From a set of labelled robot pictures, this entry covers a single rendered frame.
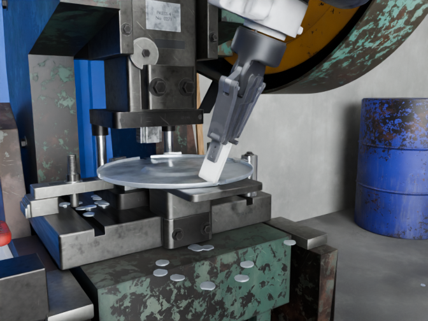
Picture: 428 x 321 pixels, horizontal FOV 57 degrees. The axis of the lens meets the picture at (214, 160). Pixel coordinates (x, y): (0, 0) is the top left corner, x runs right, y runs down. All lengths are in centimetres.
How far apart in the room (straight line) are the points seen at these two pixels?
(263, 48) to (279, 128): 212
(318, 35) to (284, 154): 186
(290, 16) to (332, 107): 250
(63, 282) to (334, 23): 70
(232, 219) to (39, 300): 41
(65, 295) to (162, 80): 39
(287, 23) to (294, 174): 231
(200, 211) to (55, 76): 46
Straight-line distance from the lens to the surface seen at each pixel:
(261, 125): 255
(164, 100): 74
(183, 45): 80
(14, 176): 103
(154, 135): 83
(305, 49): 94
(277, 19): 55
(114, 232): 70
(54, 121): 97
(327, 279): 84
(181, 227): 72
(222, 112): 56
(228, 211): 81
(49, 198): 78
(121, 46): 71
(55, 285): 66
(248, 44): 55
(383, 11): 83
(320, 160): 299
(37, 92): 96
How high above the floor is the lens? 93
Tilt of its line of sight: 10 degrees down
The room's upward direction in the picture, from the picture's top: straight up
